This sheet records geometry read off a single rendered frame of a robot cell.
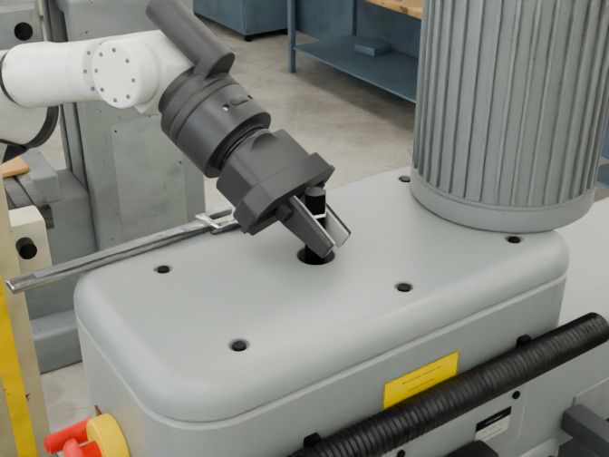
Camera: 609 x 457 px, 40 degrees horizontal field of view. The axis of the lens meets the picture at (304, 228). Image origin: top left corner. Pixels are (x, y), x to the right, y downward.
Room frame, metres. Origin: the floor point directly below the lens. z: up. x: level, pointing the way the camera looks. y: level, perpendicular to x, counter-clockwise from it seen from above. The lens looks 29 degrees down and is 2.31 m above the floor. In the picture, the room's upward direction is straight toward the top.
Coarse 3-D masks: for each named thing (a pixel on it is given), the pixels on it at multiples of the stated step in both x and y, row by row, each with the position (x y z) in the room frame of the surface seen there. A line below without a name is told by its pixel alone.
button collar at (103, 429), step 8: (104, 416) 0.59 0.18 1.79; (112, 416) 0.59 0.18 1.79; (88, 424) 0.59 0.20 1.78; (96, 424) 0.57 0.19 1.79; (104, 424) 0.57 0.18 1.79; (112, 424) 0.58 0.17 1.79; (88, 432) 0.59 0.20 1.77; (96, 432) 0.57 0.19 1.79; (104, 432) 0.57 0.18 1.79; (112, 432) 0.57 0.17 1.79; (120, 432) 0.57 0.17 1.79; (88, 440) 0.59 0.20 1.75; (96, 440) 0.57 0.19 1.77; (104, 440) 0.56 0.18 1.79; (112, 440) 0.56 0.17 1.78; (120, 440) 0.56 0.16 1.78; (104, 448) 0.56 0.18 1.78; (112, 448) 0.56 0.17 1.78; (120, 448) 0.56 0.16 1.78; (104, 456) 0.56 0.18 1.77; (112, 456) 0.55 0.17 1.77; (120, 456) 0.55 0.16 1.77; (128, 456) 0.56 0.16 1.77
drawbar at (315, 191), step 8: (312, 192) 0.70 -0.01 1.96; (320, 192) 0.70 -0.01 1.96; (312, 200) 0.70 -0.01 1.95; (320, 200) 0.70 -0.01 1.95; (312, 208) 0.70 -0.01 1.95; (320, 208) 0.70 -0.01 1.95; (320, 224) 0.70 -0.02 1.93; (304, 248) 0.70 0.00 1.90; (304, 256) 0.70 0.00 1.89; (312, 256) 0.70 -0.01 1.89; (312, 264) 0.70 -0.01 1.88; (320, 264) 0.70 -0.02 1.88
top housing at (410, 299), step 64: (384, 192) 0.84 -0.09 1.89; (192, 256) 0.70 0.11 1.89; (256, 256) 0.70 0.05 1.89; (384, 256) 0.70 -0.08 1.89; (448, 256) 0.70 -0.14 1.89; (512, 256) 0.70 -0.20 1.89; (128, 320) 0.59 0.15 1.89; (192, 320) 0.59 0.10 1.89; (256, 320) 0.59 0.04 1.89; (320, 320) 0.59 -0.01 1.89; (384, 320) 0.60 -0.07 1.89; (448, 320) 0.63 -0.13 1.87; (512, 320) 0.68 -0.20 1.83; (128, 384) 0.55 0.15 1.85; (192, 384) 0.51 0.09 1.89; (256, 384) 0.52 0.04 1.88; (320, 384) 0.55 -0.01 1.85; (384, 384) 0.59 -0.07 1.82; (128, 448) 0.56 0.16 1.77; (192, 448) 0.50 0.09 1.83; (256, 448) 0.52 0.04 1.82
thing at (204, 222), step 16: (224, 208) 0.79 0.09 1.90; (192, 224) 0.75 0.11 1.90; (208, 224) 0.75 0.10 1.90; (224, 224) 0.75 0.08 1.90; (144, 240) 0.72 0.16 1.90; (160, 240) 0.72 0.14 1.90; (176, 240) 0.73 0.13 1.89; (96, 256) 0.69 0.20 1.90; (112, 256) 0.69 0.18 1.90; (128, 256) 0.70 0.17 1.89; (32, 272) 0.66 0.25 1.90; (48, 272) 0.66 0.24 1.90; (64, 272) 0.66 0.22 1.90; (80, 272) 0.67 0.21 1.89; (16, 288) 0.64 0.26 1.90
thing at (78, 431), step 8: (72, 424) 0.66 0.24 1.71; (80, 424) 0.66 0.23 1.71; (56, 432) 0.65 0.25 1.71; (64, 432) 0.65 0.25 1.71; (72, 432) 0.65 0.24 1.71; (80, 432) 0.65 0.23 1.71; (48, 440) 0.64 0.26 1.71; (56, 440) 0.64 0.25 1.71; (64, 440) 0.64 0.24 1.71; (80, 440) 0.65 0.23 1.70; (48, 448) 0.64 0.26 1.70; (56, 448) 0.64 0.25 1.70
